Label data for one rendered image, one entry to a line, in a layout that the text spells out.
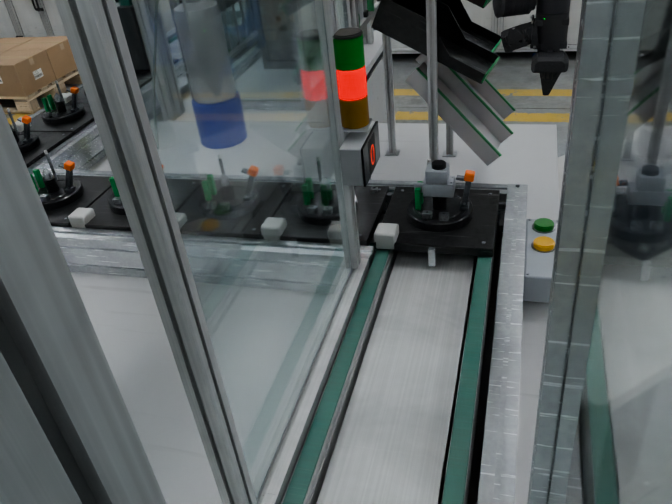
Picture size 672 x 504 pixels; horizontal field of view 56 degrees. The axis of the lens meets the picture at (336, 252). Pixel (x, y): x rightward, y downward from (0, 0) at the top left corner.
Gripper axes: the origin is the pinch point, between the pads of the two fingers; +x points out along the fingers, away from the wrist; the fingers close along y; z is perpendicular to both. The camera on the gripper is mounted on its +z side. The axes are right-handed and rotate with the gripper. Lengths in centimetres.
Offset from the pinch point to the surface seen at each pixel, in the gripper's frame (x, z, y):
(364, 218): 28.4, 36.0, 8.2
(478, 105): 16.9, 14.7, -28.5
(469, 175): 18.2, 13.6, 6.0
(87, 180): 28, 116, -4
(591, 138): -28, 0, 89
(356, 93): -6.8, 30.3, 26.2
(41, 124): 28, 158, -40
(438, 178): 18.4, 19.8, 7.2
